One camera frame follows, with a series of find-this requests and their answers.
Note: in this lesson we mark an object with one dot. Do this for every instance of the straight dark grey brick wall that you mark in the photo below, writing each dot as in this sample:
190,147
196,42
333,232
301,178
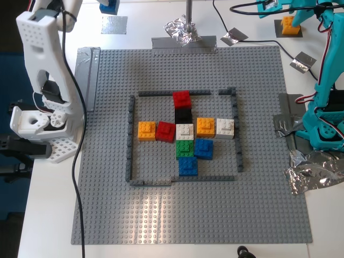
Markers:
156,93

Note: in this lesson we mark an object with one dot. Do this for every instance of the blue Lego cube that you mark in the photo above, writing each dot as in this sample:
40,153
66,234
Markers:
188,166
203,148
108,9

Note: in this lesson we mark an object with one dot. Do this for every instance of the red Lego cube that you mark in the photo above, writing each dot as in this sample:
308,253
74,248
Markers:
165,132
182,100

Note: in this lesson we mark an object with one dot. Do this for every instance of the crumpled foil around pole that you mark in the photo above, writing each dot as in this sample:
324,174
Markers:
182,36

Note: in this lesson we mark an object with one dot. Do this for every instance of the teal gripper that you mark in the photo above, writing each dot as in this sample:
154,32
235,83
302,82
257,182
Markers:
279,11

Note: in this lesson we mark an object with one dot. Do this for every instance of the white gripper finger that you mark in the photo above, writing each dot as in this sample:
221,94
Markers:
107,2

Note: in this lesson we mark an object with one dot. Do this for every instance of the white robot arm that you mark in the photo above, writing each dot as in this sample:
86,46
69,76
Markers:
40,53

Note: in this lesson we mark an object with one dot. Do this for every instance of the small silver tape piece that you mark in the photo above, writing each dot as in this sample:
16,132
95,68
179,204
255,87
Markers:
302,61
233,36

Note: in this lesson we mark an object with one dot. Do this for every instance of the long grey tape strip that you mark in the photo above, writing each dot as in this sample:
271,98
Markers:
86,80

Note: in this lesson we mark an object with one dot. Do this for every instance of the wide grey tape strip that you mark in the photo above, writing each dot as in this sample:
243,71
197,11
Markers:
158,45

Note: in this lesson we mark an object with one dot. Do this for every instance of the black Lego cube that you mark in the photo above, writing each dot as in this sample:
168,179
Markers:
183,116

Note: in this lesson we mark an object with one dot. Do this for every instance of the crumpled grey tape patch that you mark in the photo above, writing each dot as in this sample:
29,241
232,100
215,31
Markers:
287,121

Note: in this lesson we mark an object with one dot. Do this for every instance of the square grey tape patch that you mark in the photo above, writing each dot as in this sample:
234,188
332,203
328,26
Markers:
114,25
278,30

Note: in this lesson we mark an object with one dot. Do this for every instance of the large crumpled foil sheet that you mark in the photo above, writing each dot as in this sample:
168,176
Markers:
311,172

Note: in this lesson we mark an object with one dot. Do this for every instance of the black table clamp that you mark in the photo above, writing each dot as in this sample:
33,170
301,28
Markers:
27,149

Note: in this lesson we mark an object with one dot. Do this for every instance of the grey studded Lego baseplate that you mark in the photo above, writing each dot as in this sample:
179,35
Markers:
188,209

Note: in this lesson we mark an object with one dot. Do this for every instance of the metal pole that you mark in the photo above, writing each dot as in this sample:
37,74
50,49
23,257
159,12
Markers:
189,10

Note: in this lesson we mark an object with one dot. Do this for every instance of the green Lego cube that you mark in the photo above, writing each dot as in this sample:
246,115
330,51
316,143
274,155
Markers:
185,150

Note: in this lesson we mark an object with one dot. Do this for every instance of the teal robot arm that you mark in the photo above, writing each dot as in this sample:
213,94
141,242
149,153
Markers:
332,53

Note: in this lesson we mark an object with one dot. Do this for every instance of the orange Lego cube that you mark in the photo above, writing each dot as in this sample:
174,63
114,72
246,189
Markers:
289,28
146,131
206,127

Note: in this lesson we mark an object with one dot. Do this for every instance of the white Lego cube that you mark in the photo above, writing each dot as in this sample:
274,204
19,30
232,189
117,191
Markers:
225,129
185,131

